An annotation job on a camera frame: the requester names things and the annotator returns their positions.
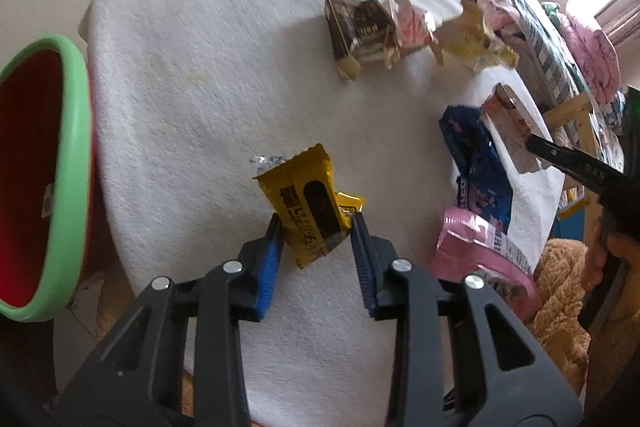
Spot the dark brown box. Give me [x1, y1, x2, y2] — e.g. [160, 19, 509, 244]
[324, 0, 396, 81]

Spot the white fleece table cloth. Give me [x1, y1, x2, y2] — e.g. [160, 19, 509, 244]
[80, 0, 566, 427]

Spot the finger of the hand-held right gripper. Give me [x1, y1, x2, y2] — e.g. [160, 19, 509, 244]
[526, 133, 628, 202]

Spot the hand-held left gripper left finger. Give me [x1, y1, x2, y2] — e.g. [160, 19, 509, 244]
[57, 213, 286, 427]

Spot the pink snack bag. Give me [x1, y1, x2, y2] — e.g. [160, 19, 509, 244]
[425, 206, 544, 323]

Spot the person's tan plush clothing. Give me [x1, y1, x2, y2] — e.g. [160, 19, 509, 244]
[527, 239, 594, 396]

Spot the yellow snack wrapper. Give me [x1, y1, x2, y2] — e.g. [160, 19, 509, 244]
[475, 34, 521, 72]
[250, 143, 367, 270]

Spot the folded pink quilt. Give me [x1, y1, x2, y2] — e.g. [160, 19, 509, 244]
[560, 0, 622, 104]

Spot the wooden frame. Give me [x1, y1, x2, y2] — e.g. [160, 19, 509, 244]
[542, 92, 601, 158]

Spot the dark blue wrapper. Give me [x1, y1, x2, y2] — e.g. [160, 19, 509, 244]
[439, 105, 515, 234]

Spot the person's right hand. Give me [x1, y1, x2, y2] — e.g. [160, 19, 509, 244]
[581, 231, 640, 290]

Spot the red bin with green rim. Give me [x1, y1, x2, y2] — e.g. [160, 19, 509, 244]
[0, 35, 96, 323]

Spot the plaid printed blanket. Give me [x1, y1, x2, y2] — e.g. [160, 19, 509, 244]
[500, 0, 592, 108]

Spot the pink and white wrapper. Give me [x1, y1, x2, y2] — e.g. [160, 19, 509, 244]
[382, 0, 444, 68]

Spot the pale yellow snack bag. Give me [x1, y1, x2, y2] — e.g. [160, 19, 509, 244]
[432, 2, 501, 70]

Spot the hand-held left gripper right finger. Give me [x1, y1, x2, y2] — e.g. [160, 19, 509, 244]
[350, 212, 585, 427]

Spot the brown and white snack wrapper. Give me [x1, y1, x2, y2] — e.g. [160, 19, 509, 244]
[480, 83, 546, 176]

